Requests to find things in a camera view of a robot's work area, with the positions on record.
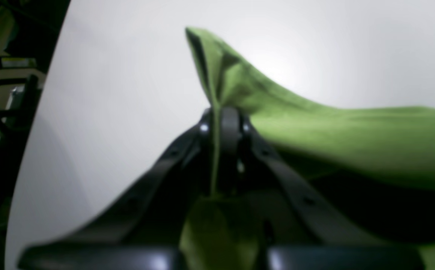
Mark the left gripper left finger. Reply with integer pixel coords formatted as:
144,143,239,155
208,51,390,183
18,109,212,270

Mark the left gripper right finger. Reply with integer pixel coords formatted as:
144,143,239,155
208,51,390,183
217,107,425,270

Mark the green T-shirt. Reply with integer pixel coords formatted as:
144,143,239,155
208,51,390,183
186,27,435,270

